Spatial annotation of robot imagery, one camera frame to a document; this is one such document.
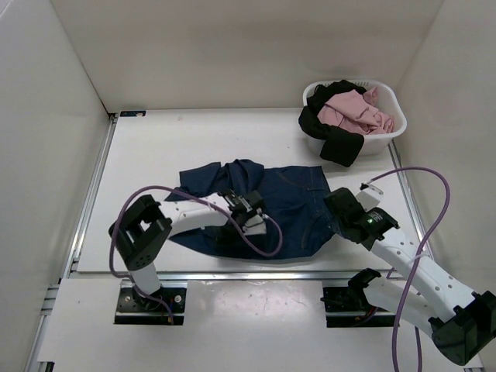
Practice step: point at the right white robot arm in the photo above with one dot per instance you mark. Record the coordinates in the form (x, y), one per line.
(459, 321)

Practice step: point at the black garment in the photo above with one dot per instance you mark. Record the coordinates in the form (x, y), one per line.
(340, 146)

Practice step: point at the pink garment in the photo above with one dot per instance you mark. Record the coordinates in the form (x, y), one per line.
(357, 113)

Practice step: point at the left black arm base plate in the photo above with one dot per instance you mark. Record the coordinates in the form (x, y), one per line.
(164, 307)

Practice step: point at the dark blue denim trousers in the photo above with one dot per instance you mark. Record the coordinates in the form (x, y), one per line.
(293, 196)

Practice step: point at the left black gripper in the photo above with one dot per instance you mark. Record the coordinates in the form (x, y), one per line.
(242, 223)

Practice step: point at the white plastic laundry basket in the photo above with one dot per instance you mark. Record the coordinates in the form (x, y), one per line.
(387, 102)

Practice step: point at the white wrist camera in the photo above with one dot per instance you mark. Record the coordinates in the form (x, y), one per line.
(255, 226)
(369, 196)

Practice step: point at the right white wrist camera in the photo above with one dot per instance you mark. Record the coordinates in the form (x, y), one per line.
(369, 196)

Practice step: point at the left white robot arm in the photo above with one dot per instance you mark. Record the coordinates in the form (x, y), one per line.
(220, 224)

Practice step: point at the blue label sticker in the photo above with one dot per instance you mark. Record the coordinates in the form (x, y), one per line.
(133, 113)

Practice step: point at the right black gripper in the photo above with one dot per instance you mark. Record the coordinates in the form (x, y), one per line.
(335, 225)

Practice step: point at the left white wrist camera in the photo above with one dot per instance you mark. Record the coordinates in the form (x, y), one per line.
(255, 226)

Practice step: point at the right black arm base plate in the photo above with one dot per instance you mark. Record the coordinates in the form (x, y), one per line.
(342, 311)

